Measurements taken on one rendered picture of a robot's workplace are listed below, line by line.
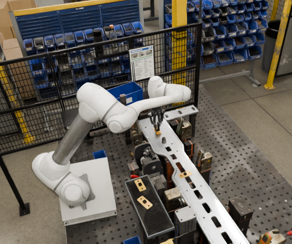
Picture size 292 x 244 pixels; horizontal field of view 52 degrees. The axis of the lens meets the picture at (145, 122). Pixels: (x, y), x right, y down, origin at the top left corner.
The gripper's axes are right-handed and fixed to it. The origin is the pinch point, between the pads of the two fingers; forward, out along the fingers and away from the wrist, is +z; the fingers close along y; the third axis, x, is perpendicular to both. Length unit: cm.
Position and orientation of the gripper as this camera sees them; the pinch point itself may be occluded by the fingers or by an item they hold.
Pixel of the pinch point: (157, 126)
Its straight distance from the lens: 223.4
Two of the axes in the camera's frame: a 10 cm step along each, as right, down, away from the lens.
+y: 9.3, -2.6, 2.5
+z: 0.5, 7.9, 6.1
